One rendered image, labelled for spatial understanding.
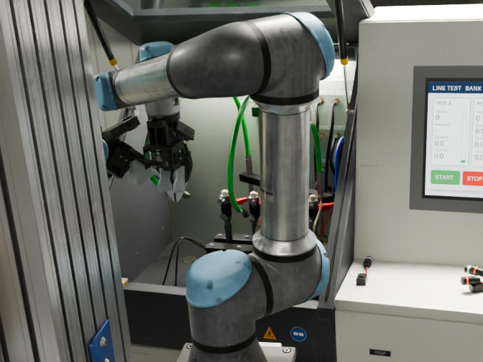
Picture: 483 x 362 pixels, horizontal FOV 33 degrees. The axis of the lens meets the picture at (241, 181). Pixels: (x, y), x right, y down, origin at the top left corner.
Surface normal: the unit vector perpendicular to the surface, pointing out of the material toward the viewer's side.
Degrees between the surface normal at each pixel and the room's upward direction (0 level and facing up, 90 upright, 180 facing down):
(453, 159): 76
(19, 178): 90
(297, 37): 61
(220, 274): 8
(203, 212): 90
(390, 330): 90
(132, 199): 90
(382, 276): 0
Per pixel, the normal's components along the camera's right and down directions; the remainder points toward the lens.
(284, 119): -0.09, 0.42
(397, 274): -0.07, -0.94
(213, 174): -0.33, 0.35
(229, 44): -0.18, -0.27
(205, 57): -0.48, -0.03
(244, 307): 0.52, 0.25
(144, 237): 0.94, 0.04
